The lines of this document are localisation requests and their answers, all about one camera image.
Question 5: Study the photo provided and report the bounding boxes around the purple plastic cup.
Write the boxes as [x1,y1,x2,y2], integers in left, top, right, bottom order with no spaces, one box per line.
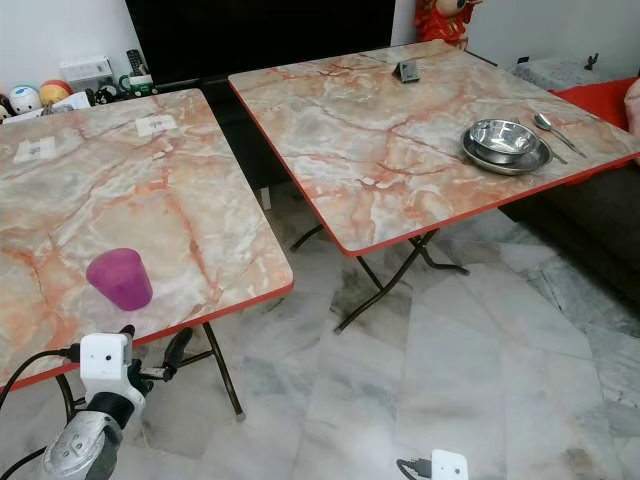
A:
[86,248,154,312]

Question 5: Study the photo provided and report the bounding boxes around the marble top folding table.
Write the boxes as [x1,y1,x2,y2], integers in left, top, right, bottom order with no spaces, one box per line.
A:
[0,88,295,422]
[228,40,640,334]

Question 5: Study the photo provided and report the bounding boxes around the white paper sticker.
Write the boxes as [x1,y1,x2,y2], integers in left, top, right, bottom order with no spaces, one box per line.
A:
[22,137,59,161]
[136,115,178,137]

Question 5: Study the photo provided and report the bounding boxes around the white paper box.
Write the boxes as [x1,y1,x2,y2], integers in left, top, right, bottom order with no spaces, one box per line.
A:
[48,92,95,114]

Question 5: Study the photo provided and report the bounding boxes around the orange round doll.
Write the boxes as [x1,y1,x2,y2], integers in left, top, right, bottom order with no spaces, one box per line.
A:
[40,79,73,106]

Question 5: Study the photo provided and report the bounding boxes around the white round doll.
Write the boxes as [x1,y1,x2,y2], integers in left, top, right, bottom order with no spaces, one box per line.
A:
[8,85,43,115]

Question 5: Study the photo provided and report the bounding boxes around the black television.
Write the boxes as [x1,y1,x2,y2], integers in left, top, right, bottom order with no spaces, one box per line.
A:
[126,0,396,86]

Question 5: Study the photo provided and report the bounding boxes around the stainless steel plate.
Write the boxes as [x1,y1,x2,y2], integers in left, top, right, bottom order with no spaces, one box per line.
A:
[461,130,553,176]

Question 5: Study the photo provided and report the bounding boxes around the small black block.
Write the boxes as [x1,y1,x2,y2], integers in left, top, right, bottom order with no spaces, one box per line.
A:
[393,60,421,83]

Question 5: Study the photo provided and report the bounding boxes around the stainless steel bowl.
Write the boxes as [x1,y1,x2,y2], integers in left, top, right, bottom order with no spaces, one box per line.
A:
[468,119,542,165]

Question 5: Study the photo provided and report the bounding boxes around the red festive figurine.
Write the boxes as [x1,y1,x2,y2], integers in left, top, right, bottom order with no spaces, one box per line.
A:
[412,0,483,49]

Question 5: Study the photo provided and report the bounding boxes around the stainless steel spoon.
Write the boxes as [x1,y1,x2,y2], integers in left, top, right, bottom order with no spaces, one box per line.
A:
[533,112,589,159]

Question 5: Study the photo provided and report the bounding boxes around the dark brown sofa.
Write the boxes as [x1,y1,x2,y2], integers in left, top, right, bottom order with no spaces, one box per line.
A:
[500,165,640,291]

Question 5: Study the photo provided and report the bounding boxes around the grey speckled stone block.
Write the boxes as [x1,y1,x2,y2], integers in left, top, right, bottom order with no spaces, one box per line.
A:
[510,55,606,91]

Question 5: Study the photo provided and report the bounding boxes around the red cushion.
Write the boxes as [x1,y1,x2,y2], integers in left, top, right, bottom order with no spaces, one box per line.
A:
[550,77,640,133]

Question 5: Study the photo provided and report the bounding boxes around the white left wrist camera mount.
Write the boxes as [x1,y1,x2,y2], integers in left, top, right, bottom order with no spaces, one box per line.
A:
[79,333,137,407]

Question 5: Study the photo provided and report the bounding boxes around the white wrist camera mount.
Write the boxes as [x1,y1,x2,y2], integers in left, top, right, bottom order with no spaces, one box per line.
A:
[79,333,137,407]
[432,450,469,480]

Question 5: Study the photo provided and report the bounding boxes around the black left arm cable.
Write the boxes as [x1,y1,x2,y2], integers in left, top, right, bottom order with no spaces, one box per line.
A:
[0,344,83,480]

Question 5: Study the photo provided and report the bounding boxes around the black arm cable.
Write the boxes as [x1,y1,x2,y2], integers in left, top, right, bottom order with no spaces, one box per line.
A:
[397,457,434,480]
[0,344,83,480]

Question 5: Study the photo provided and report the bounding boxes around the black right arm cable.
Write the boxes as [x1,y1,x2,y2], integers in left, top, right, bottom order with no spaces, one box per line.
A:
[397,457,434,480]

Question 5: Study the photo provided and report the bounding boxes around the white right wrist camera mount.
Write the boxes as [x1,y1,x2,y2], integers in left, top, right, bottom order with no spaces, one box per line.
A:
[432,450,469,480]

